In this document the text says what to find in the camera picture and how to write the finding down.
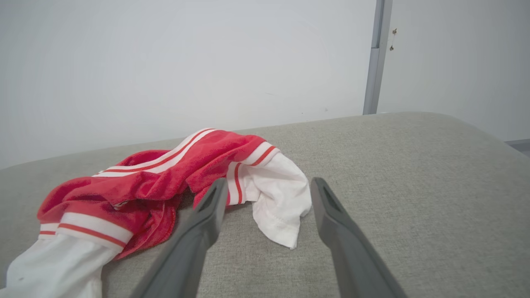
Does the red and white jersey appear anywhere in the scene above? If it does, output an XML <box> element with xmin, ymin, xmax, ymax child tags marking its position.
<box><xmin>0</xmin><ymin>127</ymin><xmax>312</xmax><ymax>298</ymax></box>

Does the grey metal wall post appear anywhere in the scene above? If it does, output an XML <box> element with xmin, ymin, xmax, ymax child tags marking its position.
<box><xmin>362</xmin><ymin>0</ymin><xmax>394</xmax><ymax>116</ymax></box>

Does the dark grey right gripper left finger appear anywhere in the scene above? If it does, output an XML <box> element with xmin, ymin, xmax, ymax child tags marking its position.
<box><xmin>130</xmin><ymin>178</ymin><xmax>229</xmax><ymax>298</ymax></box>

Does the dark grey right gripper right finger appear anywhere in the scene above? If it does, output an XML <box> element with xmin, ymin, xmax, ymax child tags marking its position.
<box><xmin>311</xmin><ymin>177</ymin><xmax>409</xmax><ymax>298</ymax></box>

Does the grey fabric sofa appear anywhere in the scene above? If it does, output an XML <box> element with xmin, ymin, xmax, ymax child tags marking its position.
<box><xmin>0</xmin><ymin>111</ymin><xmax>530</xmax><ymax>298</ymax></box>

